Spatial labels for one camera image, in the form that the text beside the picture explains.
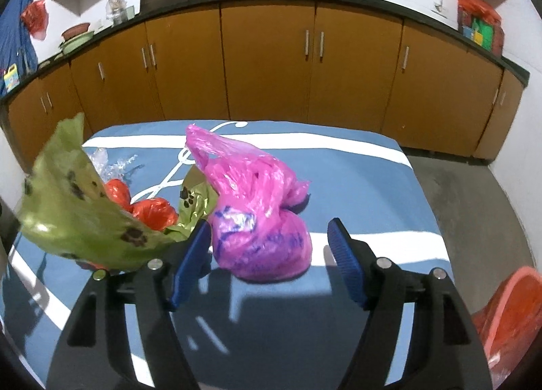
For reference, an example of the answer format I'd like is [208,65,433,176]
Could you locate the green paw-print plastic bag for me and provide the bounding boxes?
[18,114,218,271]

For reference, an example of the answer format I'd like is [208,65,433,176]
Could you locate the red plastic bag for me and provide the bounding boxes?
[104,179,178,231]
[20,0,49,41]

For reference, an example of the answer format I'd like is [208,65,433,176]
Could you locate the orange lower kitchen cabinets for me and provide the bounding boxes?
[1,0,528,167]

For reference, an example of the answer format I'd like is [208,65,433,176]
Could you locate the red plastic basket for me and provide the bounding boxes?
[472,266,541,389]

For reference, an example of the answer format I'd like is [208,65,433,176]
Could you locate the large clear bubble wrap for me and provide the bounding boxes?
[87,148,138,185]

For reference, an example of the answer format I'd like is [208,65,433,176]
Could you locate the pink purple plastic bag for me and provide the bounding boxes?
[186,125,312,283]

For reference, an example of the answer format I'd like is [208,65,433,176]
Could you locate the yellow blue detergent bottle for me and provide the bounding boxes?
[3,64,19,92]

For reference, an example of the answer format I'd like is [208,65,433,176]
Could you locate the green basin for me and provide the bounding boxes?
[60,30,95,55]

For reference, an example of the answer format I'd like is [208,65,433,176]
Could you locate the blue curtain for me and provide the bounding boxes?
[0,0,38,98]

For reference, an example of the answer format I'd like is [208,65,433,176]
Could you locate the red basin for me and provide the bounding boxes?
[62,22,90,42]

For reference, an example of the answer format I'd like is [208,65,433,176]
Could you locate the red bag with colourful items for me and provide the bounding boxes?
[458,0,504,57]

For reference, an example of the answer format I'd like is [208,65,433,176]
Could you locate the black countertop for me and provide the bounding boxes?
[1,0,530,108]

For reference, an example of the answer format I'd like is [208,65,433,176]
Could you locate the hanging red plastic bag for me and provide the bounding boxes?
[20,0,49,41]

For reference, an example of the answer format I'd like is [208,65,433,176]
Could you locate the metal cup on counter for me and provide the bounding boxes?
[126,6,135,20]

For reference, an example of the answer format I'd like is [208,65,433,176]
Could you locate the glass jar on counter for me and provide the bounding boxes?
[106,0,128,26]

